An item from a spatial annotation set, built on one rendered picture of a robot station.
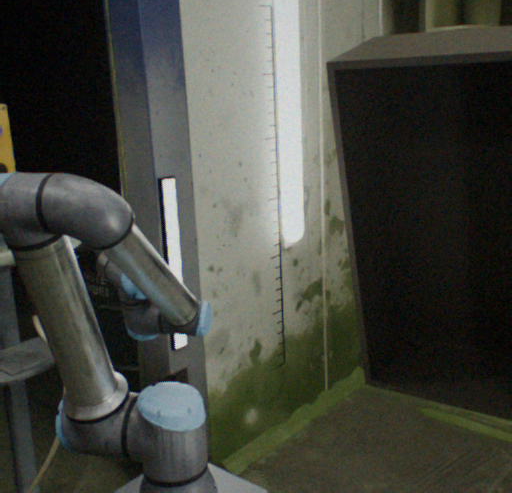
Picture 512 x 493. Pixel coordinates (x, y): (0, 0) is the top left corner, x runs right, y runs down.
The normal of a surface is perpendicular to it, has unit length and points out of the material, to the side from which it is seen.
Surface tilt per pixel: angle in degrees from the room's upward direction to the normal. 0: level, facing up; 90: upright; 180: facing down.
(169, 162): 90
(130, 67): 90
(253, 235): 90
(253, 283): 90
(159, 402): 5
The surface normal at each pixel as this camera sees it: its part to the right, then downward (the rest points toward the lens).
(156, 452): -0.30, 0.25
